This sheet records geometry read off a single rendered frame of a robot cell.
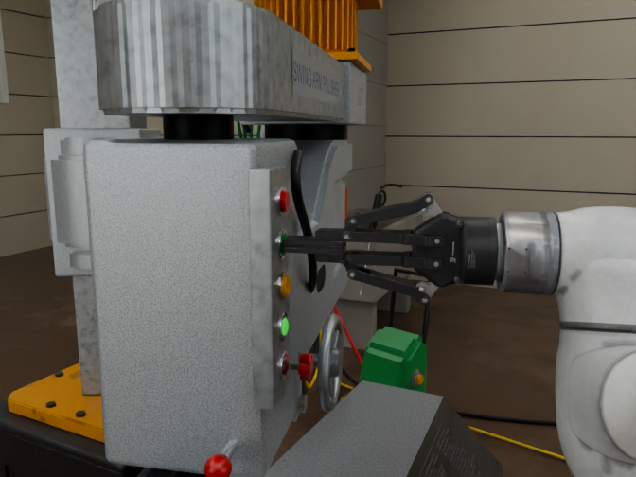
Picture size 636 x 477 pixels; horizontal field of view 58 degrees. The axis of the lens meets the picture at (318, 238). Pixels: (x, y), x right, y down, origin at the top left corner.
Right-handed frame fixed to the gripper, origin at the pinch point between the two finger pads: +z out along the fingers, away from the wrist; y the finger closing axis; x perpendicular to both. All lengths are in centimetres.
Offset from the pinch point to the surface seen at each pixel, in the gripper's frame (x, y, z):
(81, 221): 73, 11, 78
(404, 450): 59, 60, -9
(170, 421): -2.9, 22.6, 17.8
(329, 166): 49, -6, 7
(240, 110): -1.0, -15.4, 8.3
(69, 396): 78, 64, 90
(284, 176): 1.9, -7.7, 4.1
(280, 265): -0.4, 2.6, 4.1
